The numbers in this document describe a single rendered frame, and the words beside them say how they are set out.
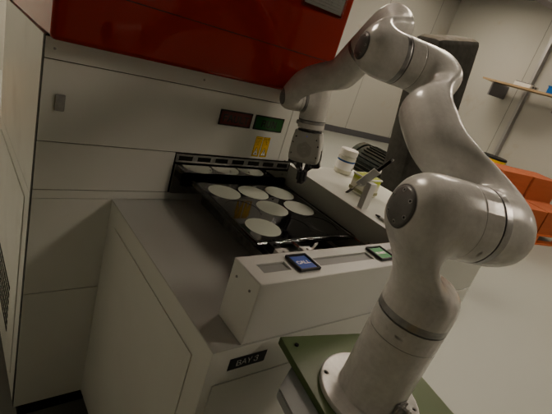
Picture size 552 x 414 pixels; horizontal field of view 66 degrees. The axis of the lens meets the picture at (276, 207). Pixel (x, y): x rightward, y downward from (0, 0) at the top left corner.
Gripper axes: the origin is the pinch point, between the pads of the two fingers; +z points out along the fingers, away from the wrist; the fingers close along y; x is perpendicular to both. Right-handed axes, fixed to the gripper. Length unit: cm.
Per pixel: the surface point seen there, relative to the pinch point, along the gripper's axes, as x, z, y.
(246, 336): -64, 16, 15
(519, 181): 460, 55, 139
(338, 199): 0.5, 4.1, 13.5
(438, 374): 86, 109, 70
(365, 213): -4.4, 4.9, 23.4
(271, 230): -29.3, 8.7, 3.4
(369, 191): -1.5, -1.3, 22.5
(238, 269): -61, 5, 10
